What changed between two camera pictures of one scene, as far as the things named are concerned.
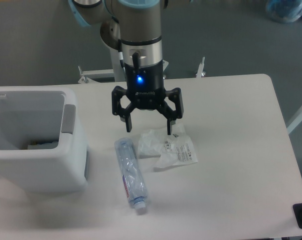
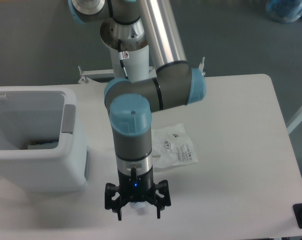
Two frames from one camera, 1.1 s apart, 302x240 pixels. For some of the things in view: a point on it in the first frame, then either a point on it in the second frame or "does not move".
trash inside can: x=48 y=145 does not move
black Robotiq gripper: x=145 y=86 to x=136 y=188
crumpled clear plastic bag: x=177 y=149 does not move
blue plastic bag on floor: x=285 y=11 does not move
